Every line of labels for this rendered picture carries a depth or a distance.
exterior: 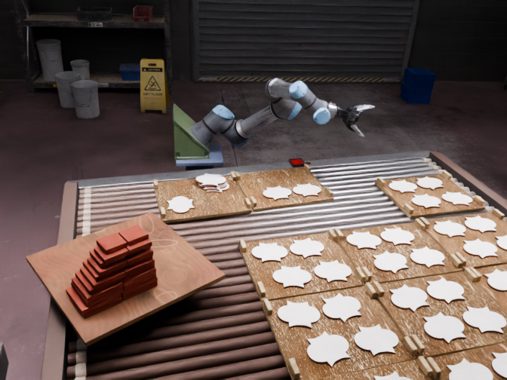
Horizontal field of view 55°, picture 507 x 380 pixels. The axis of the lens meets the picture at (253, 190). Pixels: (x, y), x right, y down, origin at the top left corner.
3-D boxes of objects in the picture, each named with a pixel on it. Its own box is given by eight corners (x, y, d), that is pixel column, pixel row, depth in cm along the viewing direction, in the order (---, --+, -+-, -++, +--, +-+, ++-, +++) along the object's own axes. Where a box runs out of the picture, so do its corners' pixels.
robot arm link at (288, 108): (222, 121, 291) (289, 81, 255) (240, 138, 298) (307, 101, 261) (216, 135, 284) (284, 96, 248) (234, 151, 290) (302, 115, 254)
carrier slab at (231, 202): (153, 185, 243) (152, 182, 243) (232, 177, 254) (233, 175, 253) (162, 223, 214) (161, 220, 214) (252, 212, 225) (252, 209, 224)
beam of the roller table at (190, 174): (68, 191, 248) (66, 180, 245) (426, 159, 300) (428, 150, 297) (67, 199, 241) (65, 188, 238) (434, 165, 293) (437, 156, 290)
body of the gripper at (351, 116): (357, 127, 233) (334, 121, 230) (351, 124, 241) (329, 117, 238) (363, 111, 231) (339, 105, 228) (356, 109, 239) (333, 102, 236)
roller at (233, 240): (76, 263, 195) (74, 253, 193) (487, 212, 244) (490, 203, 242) (75, 271, 191) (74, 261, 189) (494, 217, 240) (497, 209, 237)
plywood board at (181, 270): (26, 260, 172) (25, 256, 171) (152, 215, 201) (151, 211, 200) (86, 347, 140) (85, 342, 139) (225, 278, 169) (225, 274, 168)
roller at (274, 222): (77, 248, 204) (75, 239, 201) (474, 201, 252) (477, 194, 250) (76, 255, 200) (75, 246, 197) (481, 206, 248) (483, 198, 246)
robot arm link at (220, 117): (203, 114, 285) (219, 99, 282) (219, 130, 291) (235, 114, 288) (204, 122, 275) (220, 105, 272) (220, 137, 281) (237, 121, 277)
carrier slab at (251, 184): (233, 177, 255) (233, 174, 254) (305, 169, 267) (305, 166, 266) (253, 212, 226) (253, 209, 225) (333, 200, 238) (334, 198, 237)
